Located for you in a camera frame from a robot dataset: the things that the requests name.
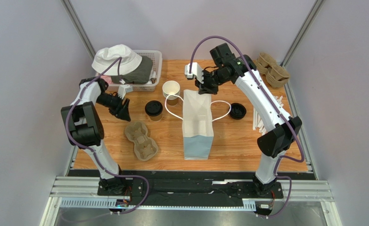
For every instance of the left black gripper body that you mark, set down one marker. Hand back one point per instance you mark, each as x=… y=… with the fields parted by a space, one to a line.
x=114 y=103

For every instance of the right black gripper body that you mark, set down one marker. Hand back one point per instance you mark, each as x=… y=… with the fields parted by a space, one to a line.
x=207 y=82

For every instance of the black coffee cup lid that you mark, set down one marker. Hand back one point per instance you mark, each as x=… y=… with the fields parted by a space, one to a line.
x=153 y=108

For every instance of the white paper bag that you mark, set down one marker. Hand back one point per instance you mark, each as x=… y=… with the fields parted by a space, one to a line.
x=197 y=123

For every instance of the brown cardboard cup carrier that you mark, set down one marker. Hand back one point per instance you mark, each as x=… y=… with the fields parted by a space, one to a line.
x=145 y=147

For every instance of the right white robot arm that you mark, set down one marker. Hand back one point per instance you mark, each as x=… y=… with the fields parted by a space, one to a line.
x=281 y=127

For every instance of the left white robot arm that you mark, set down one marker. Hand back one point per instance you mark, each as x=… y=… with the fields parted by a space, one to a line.
x=84 y=128

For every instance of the pink cloth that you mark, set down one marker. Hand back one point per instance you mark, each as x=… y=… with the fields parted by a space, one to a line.
x=106 y=78

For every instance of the olive green cloth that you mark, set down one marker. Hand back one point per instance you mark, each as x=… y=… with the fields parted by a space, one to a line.
x=139 y=76

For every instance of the stack of paper cups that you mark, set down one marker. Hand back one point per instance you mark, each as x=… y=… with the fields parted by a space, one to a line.
x=171 y=91

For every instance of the bundle of wrapped straws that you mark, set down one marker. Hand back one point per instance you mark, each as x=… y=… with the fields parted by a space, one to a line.
x=257 y=121

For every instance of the white plastic basket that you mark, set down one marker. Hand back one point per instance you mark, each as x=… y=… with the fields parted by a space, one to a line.
x=121 y=59

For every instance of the cardboard cup carrier stack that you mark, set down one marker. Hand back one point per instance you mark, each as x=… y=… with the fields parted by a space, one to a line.
x=275 y=74

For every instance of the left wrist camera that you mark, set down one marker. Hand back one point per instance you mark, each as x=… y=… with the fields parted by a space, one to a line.
x=124 y=89

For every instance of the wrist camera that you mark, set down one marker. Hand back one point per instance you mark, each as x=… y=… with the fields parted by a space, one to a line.
x=193 y=71
x=124 y=89

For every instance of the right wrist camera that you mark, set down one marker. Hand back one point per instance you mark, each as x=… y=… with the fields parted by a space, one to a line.
x=193 y=71

